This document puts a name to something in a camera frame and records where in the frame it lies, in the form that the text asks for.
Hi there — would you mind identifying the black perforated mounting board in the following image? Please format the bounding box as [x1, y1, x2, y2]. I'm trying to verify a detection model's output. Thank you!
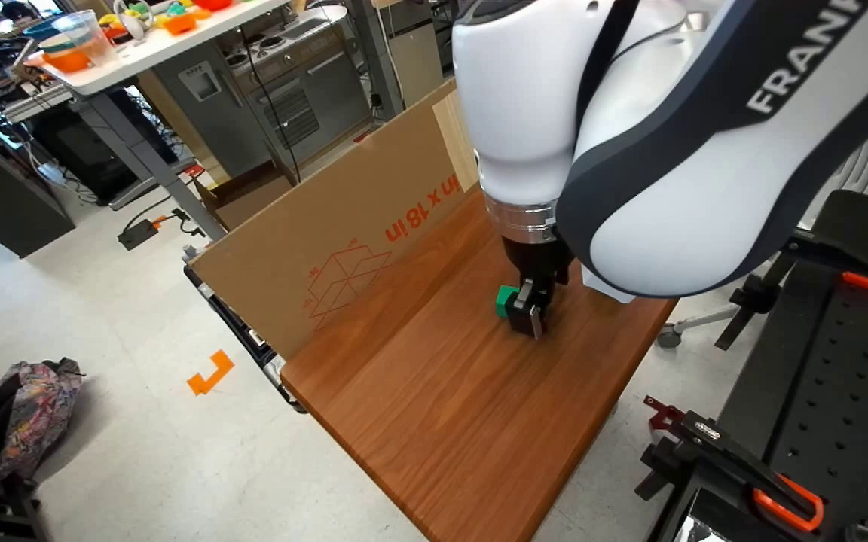
[654, 191, 868, 542]

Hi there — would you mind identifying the orange handled clamp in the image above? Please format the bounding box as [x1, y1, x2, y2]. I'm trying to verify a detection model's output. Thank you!
[636, 395, 824, 536]
[783, 233, 868, 293]

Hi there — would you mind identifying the white work table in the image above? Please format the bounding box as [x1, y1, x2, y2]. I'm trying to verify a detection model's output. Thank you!
[28, 0, 287, 239]

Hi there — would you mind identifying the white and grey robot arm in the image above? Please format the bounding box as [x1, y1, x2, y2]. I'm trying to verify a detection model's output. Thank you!
[451, 0, 868, 337]

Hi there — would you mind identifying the green block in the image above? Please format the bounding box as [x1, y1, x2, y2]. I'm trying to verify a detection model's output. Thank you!
[494, 283, 517, 320]

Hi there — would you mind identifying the brown cardboard sheet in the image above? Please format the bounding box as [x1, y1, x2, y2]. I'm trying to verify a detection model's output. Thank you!
[191, 81, 476, 355]

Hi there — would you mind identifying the wooden table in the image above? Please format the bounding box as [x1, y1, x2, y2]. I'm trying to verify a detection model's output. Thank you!
[287, 193, 672, 542]

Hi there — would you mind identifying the grey toy kitchen cabinet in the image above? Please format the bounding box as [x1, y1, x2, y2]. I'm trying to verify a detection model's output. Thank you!
[154, 4, 370, 179]

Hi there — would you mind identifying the colourful backpack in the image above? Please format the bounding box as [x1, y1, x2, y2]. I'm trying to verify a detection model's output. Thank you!
[0, 357, 83, 489]

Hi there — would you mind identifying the orange bowl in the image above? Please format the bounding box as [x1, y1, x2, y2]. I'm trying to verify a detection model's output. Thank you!
[43, 45, 91, 71]

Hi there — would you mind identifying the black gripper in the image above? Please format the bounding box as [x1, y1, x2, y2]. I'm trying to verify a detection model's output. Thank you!
[504, 239, 573, 337]

